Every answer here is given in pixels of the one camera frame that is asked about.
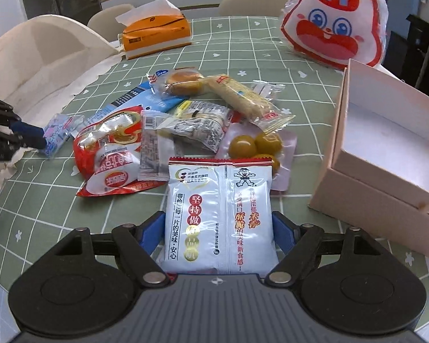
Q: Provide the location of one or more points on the orange tissue box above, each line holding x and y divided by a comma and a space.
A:
152, 28

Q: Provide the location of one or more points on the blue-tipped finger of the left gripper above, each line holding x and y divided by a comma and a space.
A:
29, 135

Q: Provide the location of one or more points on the black white printed snack pack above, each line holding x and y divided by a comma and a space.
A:
200, 121

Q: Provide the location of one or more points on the pink cardboard gift box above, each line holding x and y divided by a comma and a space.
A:
375, 173

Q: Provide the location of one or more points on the cream chair far left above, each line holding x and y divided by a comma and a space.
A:
105, 24

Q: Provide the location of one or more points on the small clear wrapper by bar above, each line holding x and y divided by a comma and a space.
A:
269, 91

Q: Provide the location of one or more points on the cream chair left near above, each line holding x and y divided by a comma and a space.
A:
45, 54

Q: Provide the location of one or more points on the white rice cracker packet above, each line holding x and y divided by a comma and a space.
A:
219, 217

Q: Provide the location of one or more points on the green plums vacuum pack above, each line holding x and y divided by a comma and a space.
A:
245, 140

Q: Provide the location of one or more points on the cream chair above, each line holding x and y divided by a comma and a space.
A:
105, 24
272, 8
45, 54

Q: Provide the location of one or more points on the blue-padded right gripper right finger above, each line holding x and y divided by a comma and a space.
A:
299, 244

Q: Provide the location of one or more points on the red white bunny plush bag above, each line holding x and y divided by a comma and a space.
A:
334, 32

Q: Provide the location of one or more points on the long crispy rice bar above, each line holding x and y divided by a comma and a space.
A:
255, 108

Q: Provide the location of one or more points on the cream chair far middle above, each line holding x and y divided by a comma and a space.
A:
272, 8

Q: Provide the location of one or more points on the blue white snack tube pack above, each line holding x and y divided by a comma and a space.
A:
142, 96

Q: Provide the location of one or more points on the round cake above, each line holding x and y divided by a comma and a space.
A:
184, 82

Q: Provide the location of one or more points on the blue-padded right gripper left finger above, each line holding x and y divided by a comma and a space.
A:
135, 245

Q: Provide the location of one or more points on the red white snack bag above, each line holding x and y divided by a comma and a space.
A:
107, 154

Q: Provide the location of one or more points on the small clear grey sachet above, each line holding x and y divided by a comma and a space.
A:
157, 147

